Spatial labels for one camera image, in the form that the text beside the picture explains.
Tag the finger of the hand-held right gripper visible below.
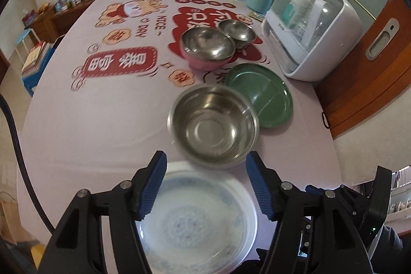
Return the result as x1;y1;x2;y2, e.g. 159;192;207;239
304;184;325;196

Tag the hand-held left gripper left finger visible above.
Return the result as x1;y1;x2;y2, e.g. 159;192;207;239
38;150;168;274

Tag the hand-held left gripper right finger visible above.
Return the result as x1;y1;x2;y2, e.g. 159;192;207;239
246;151;373;274

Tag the white round plate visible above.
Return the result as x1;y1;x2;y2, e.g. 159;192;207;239
136;160;259;274

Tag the large stainless steel bowl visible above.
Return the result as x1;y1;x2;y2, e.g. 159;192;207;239
167;84;260;169

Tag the green round plate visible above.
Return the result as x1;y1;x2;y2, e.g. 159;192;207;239
225;63;294;129

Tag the pink steel-lined bowl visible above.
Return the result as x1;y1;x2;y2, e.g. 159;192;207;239
179;27;237;71

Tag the small stainless steel bowl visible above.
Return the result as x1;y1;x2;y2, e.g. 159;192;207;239
218;20;256;52

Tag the wooden glass sliding door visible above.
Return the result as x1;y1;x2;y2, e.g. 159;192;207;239
221;0;411;140

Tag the white countertop dish cabinet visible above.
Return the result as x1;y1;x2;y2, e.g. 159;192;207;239
261;0;363;82

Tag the blue plastic stool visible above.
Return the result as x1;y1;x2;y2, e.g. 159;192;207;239
22;69;49;98

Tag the stack of books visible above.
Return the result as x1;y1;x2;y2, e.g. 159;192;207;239
21;41;54;76

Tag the white bottle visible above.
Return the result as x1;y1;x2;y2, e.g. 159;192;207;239
287;0;314;31

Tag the wooden tv cabinet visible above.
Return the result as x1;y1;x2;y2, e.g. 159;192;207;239
31;0;94;37

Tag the round blue-seat stool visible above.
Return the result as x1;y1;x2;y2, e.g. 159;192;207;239
16;28;36;60

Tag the red tissue box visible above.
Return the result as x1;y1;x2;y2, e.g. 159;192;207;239
22;11;40;27

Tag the black cable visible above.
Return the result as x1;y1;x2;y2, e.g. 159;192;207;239
0;93;56;234

